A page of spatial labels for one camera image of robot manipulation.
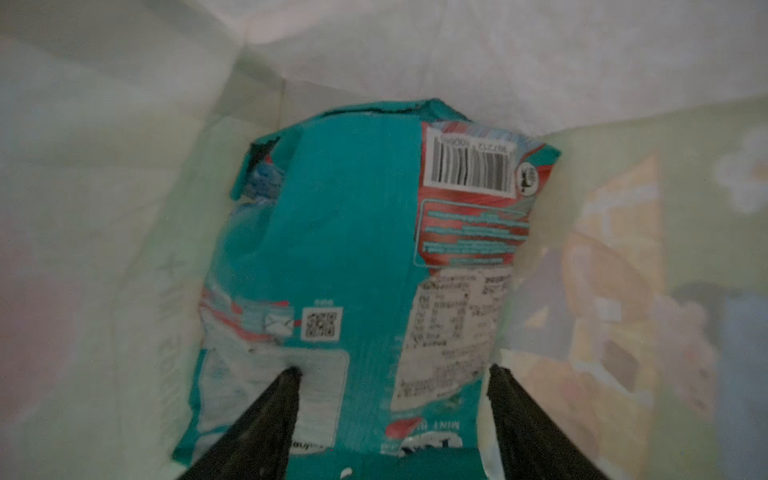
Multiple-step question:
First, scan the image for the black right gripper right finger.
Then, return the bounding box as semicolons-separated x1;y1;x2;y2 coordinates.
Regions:
487;364;607;480

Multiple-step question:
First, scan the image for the white paper shopping bag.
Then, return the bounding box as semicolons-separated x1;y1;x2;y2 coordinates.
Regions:
1;1;767;479

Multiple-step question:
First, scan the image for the teal mint candy bag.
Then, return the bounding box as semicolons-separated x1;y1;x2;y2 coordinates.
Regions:
173;99;559;479

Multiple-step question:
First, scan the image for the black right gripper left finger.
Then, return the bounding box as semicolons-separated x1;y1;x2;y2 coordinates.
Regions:
180;366;302;480

